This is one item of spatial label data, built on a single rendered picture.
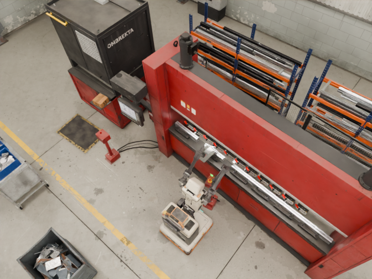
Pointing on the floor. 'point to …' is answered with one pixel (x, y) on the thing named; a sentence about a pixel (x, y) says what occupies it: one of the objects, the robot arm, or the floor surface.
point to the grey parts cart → (19, 180)
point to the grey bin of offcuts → (55, 259)
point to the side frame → (344, 254)
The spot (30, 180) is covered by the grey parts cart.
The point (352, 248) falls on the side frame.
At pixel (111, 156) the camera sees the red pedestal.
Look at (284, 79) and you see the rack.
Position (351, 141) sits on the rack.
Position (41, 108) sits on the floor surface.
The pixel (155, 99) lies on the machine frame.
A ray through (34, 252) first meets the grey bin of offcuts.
